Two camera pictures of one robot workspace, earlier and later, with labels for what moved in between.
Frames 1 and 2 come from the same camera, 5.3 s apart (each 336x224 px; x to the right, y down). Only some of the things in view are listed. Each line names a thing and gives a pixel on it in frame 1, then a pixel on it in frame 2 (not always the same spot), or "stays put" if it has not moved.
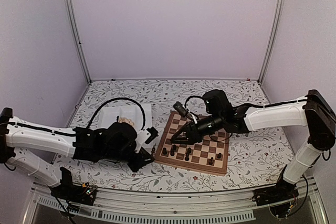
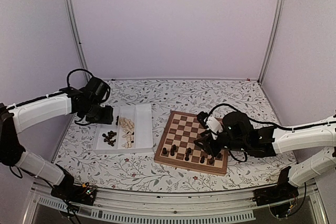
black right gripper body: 198,135 → 215,150
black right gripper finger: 184,139 → 202,143
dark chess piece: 187,158 stays put
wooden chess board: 210,155 stays put
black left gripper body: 135,165 → 98,116
